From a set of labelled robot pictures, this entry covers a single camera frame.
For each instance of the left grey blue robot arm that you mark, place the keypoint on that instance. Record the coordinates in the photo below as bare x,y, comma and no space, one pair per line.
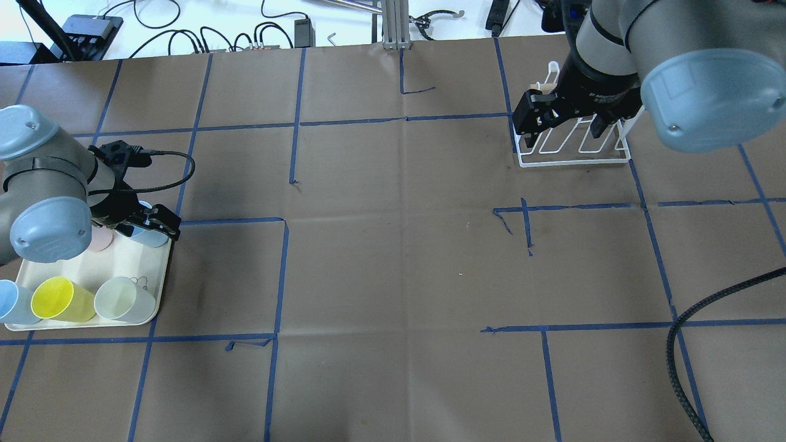
55,190

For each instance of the cream tray with rabbit drawing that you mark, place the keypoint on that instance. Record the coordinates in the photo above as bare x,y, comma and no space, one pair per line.
124,258

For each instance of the light blue plastic cup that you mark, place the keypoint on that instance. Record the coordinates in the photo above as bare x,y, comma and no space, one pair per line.
16,304
149,238

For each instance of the pink plastic cup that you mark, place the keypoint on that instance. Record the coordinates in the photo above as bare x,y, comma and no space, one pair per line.
101,239

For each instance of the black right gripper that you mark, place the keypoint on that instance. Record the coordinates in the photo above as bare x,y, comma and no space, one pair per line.
594,88

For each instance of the white wire cup rack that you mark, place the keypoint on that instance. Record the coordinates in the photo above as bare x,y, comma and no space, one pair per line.
571,142

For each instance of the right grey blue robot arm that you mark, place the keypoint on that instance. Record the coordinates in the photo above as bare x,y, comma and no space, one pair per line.
710,73

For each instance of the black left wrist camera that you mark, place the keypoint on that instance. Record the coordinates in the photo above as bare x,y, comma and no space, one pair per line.
120,155

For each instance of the cream white plastic cup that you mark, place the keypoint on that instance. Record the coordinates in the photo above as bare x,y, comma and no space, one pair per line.
121,299

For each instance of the black power adapter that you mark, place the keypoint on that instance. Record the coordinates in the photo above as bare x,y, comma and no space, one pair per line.
303,33

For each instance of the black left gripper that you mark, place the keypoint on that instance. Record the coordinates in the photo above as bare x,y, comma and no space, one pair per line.
109,205

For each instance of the yellow plastic cup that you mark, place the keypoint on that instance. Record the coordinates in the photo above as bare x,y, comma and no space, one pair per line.
59,298

